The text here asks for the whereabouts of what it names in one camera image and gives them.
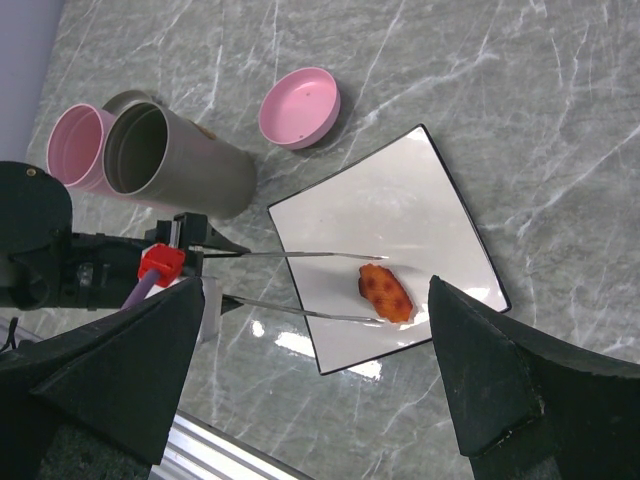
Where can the aluminium rail frame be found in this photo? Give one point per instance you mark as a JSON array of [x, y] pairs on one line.
[[196, 450]]

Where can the grey lid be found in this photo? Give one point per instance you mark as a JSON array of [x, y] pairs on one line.
[[124, 100]]

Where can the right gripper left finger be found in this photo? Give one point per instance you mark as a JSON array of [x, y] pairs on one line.
[[98, 402]]

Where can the fried cutlet toy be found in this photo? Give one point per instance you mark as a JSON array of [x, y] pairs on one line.
[[385, 293]]

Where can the white square plate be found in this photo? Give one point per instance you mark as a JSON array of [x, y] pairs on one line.
[[400, 202]]

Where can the pink lid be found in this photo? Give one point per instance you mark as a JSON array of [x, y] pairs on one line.
[[300, 109]]

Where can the grey cylinder container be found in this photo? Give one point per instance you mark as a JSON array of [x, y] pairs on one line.
[[218, 176]]

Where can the metal tongs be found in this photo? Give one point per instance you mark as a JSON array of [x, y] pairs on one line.
[[306, 287]]

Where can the pink cylinder container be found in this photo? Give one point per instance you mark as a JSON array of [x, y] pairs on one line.
[[95, 151]]

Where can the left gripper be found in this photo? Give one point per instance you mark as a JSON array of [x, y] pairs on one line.
[[188, 230]]

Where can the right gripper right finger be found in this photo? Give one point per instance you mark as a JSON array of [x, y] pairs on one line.
[[526, 405]]

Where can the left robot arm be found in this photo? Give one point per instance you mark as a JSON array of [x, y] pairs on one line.
[[44, 264]]

